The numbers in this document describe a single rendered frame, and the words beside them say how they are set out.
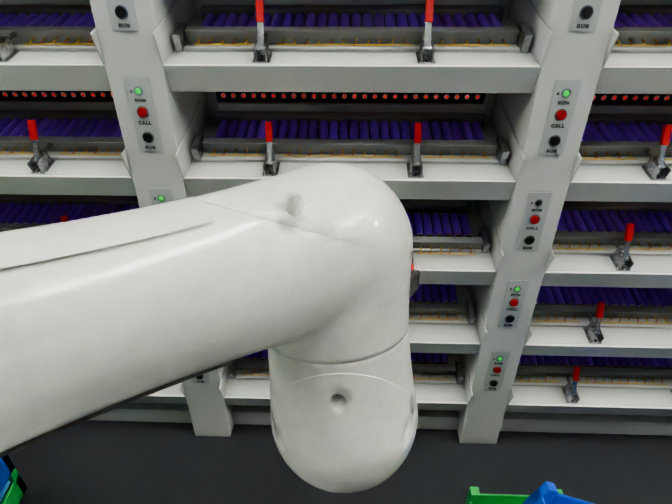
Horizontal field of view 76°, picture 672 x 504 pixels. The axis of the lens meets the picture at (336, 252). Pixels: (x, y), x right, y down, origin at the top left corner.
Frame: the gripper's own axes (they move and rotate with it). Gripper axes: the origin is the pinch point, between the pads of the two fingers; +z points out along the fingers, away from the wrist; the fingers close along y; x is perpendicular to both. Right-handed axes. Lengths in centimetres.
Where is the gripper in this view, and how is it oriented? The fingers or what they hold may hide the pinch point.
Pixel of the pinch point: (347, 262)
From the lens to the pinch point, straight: 65.8
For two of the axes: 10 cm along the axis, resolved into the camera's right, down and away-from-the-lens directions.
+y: 10.0, 0.2, -0.3
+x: 0.1, -9.5, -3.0
